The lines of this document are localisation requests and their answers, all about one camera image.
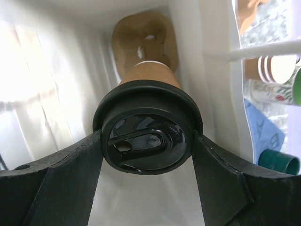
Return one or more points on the blue alphabet cloth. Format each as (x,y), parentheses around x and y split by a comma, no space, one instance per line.
(264,133)

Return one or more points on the black plastic cup lid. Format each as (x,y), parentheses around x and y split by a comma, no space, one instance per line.
(147,127)

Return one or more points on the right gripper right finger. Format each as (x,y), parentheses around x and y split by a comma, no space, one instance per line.
(236,192)

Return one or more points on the brown pulp cup carrier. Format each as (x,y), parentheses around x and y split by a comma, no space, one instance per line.
(146,36)

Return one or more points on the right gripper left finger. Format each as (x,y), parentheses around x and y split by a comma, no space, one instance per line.
(57,190)

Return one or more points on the dark green mug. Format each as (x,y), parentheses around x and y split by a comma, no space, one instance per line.
(280,162)

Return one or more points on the stack of brown paper cups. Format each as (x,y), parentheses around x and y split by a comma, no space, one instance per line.
(270,69)

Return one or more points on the light blue paper bag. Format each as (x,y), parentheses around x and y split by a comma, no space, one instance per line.
(57,64)

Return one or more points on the white mug green interior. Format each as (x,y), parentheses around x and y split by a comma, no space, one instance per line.
(288,93)

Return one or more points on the brown paper cup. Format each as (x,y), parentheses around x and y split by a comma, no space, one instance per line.
(153,71)

